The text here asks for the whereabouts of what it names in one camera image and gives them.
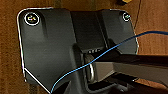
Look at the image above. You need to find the thin blue cable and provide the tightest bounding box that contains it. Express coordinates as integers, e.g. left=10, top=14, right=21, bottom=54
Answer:
left=50, top=30, right=168, bottom=94

